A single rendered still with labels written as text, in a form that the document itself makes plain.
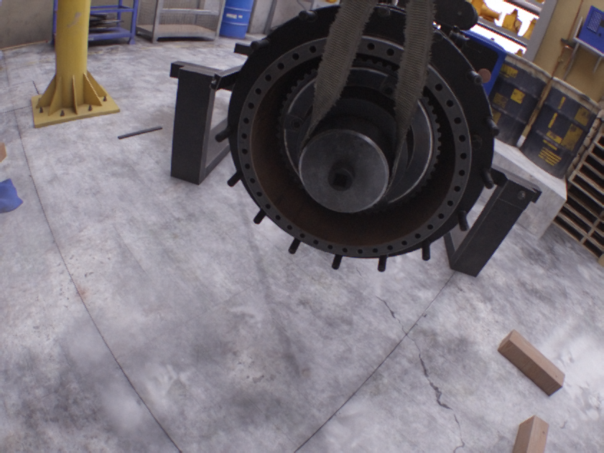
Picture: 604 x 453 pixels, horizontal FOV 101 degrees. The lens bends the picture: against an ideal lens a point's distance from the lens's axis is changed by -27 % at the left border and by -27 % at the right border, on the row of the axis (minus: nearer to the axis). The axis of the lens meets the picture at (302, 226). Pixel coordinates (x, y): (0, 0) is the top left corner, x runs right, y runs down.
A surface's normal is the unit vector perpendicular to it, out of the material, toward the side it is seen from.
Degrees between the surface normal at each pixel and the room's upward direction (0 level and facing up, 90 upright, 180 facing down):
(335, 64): 94
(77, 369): 0
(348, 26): 92
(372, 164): 90
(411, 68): 101
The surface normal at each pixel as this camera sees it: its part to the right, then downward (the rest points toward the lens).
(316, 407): 0.26, -0.76
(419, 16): -0.69, 0.48
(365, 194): -0.28, 0.54
